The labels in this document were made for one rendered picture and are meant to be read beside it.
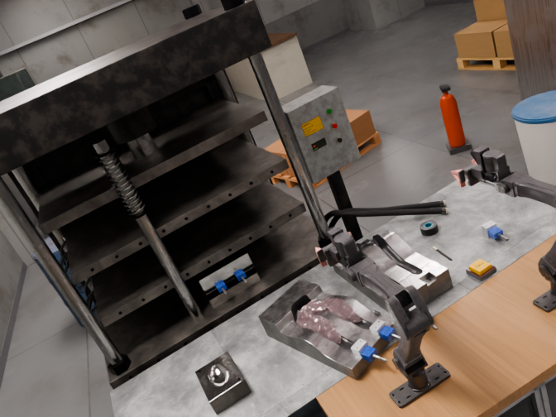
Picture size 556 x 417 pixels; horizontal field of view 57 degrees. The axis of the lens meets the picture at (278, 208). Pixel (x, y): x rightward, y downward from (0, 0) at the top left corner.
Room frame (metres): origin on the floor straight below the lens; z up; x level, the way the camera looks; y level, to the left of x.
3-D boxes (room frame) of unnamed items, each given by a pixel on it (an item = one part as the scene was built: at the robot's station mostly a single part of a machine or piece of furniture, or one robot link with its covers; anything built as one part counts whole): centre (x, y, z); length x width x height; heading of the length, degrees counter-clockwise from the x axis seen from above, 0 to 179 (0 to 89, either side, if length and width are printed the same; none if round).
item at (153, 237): (2.12, 0.56, 1.10); 0.05 x 0.05 x 1.30
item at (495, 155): (1.51, -0.74, 1.24); 0.12 x 0.09 x 0.12; 12
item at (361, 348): (1.37, -0.10, 0.86); 0.13 x 0.05 x 0.05; 32
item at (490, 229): (1.76, -0.80, 0.83); 0.13 x 0.05 x 0.05; 7
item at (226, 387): (1.57, 0.46, 0.84); 0.20 x 0.15 x 0.07; 15
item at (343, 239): (1.39, -0.15, 1.24); 0.12 x 0.09 x 0.12; 12
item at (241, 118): (2.55, 0.50, 1.52); 1.10 x 0.70 x 0.05; 105
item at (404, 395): (1.22, -0.20, 0.84); 0.20 x 0.07 x 0.08; 102
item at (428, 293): (1.80, -0.32, 0.87); 0.50 x 0.26 x 0.14; 15
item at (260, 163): (2.54, 0.50, 1.27); 1.10 x 0.74 x 0.05; 105
